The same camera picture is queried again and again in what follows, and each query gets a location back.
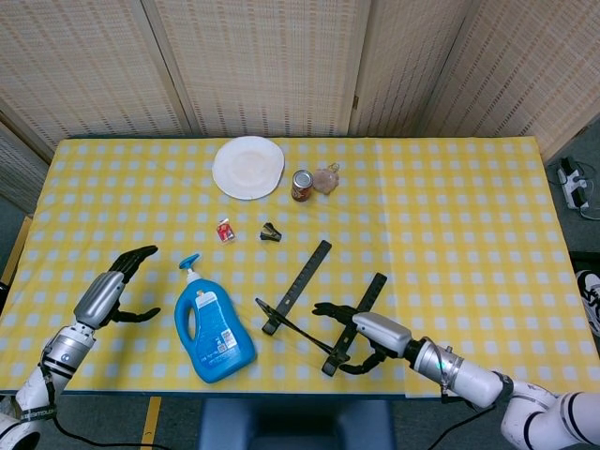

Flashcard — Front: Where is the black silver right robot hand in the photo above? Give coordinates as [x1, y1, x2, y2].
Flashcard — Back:
[312, 302, 413, 376]

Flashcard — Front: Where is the yellow white checked tablecloth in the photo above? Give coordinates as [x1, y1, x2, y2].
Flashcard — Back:
[0, 138, 593, 398]

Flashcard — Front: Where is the right arm cable with connector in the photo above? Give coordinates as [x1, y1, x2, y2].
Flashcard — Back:
[421, 336, 499, 450]

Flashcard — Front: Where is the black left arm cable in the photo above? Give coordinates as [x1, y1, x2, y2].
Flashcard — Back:
[39, 346, 198, 450]

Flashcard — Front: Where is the black folding stand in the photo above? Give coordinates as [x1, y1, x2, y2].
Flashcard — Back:
[254, 239, 388, 376]

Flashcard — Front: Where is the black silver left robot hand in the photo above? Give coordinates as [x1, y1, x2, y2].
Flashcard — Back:
[72, 245, 161, 329]

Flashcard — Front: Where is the black staple remover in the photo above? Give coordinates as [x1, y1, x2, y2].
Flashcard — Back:
[258, 221, 283, 244]

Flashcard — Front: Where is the small red snack packet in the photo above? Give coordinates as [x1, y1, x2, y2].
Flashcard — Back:
[216, 217, 237, 243]

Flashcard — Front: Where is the white paper plate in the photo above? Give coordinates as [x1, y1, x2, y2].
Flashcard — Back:
[211, 135, 286, 202]

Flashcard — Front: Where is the blue robot base seat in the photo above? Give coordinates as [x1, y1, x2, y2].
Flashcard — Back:
[197, 397, 398, 450]

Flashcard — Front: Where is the white power strip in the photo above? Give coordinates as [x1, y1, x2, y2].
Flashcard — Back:
[556, 157, 591, 211]

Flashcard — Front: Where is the black white sneaker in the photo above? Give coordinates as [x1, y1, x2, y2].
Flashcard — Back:
[575, 269, 600, 338]

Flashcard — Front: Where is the blue detergent pump bottle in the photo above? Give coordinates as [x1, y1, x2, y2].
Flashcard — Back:
[173, 253, 258, 384]

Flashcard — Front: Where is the beige woven folding screen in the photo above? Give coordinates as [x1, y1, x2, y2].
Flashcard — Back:
[0, 0, 600, 215]

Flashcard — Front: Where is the red drink can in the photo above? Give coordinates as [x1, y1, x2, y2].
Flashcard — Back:
[291, 169, 315, 203]

